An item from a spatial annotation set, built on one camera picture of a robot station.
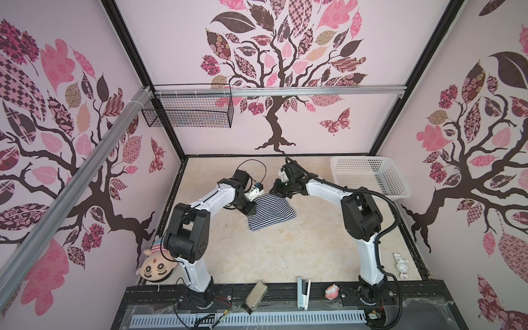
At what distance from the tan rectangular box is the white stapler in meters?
0.12

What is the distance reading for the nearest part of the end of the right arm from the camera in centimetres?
74

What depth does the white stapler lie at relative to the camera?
2.33 feet

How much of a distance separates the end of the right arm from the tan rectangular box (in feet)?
1.18
